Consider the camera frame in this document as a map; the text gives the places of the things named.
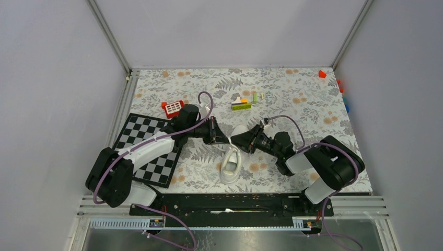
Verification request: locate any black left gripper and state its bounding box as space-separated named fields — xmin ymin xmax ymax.
xmin=187 ymin=116 xmax=230 ymax=145

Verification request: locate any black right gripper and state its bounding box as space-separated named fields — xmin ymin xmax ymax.
xmin=230 ymin=124 xmax=282 ymax=159

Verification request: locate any white sneaker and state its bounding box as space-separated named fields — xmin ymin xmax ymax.
xmin=219 ymin=125 xmax=248 ymax=185

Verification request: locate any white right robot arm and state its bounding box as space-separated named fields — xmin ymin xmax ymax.
xmin=231 ymin=125 xmax=365 ymax=215

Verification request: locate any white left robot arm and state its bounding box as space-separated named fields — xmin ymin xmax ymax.
xmin=85 ymin=105 xmax=230 ymax=215

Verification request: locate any green toy brick stack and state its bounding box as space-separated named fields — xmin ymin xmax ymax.
xmin=231 ymin=97 xmax=252 ymax=111

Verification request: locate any red white grid toy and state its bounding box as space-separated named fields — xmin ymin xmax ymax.
xmin=161 ymin=100 xmax=184 ymax=119

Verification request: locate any floral patterned table mat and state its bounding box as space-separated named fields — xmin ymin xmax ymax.
xmin=116 ymin=67 xmax=360 ymax=193

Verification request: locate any black white chessboard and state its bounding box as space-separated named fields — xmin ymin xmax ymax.
xmin=112 ymin=113 xmax=182 ymax=188

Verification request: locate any red triangular block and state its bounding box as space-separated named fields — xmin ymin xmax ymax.
xmin=318 ymin=70 xmax=327 ymax=78

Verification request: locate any blue toy piece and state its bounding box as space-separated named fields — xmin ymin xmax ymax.
xmin=343 ymin=97 xmax=350 ymax=113

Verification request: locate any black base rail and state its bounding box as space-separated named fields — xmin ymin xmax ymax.
xmin=150 ymin=193 xmax=334 ymax=223

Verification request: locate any grey slotted cable duct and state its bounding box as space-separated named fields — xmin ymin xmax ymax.
xmin=89 ymin=216 xmax=322 ymax=231

